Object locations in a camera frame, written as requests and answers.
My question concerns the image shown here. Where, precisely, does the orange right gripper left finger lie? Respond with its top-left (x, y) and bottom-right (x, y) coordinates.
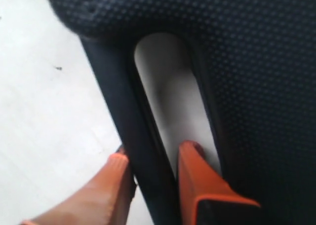
top-left (21, 147), bottom-right (136, 225)

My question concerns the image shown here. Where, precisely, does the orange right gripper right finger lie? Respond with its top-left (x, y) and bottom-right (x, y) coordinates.
top-left (178, 141), bottom-right (261, 225)

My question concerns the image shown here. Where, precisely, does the black plastic tool case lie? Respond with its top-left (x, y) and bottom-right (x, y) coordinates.
top-left (49, 0), bottom-right (316, 225)

